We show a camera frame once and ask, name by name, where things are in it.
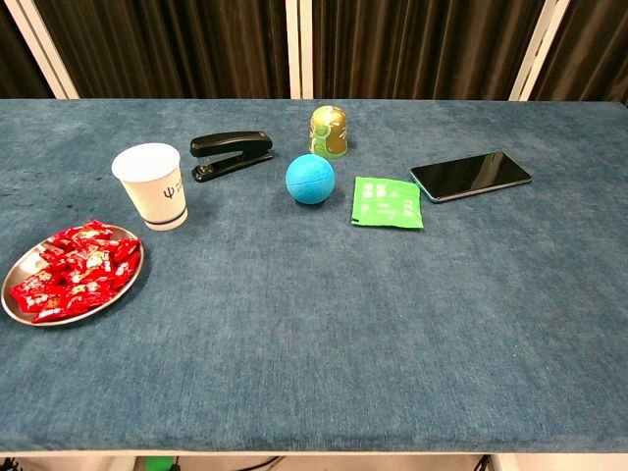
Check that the heap of red candies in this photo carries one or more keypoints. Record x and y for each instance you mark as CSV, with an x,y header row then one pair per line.
x,y
83,275

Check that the white paper cup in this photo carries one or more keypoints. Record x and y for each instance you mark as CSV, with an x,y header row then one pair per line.
x,y
157,196

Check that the blue foam ball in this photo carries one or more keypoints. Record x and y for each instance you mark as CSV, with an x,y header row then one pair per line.
x,y
310,179

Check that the green sachet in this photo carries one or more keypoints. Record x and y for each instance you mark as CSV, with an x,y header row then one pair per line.
x,y
387,203

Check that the blue table cloth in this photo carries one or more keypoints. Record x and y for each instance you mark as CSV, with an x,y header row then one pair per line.
x,y
314,319

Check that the green gold domed tin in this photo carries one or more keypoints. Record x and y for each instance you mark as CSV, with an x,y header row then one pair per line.
x,y
329,132

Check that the black stapler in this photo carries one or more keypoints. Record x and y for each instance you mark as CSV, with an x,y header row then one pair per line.
x,y
230,142

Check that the black smartphone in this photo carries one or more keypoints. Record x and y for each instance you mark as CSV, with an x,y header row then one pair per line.
x,y
471,175

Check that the black pleated curtain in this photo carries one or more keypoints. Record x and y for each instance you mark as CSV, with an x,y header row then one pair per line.
x,y
422,49
15,59
172,49
589,54

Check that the bright green object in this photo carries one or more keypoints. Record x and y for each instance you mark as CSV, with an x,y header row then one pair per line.
x,y
161,463

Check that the round metal plate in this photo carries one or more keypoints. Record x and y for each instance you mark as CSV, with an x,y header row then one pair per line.
x,y
20,267

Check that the white frame post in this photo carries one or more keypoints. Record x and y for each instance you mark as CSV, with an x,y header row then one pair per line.
x,y
44,54
537,54
299,49

